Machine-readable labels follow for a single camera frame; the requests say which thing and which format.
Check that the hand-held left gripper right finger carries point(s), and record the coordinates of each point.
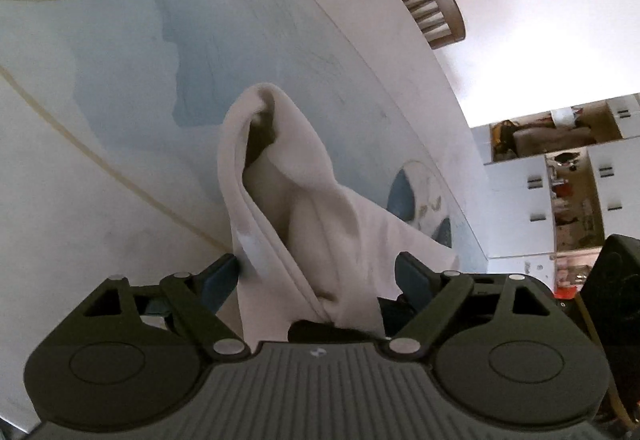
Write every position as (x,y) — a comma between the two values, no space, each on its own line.
(415,280)

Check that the white open shelf cabinet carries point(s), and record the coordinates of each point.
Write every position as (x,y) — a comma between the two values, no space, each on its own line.
(515,200)

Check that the white sweatshirt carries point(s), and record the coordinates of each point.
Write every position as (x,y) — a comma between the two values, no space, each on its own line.
(310,220)

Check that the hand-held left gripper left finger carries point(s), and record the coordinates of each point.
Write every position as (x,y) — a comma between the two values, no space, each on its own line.
(222,280)

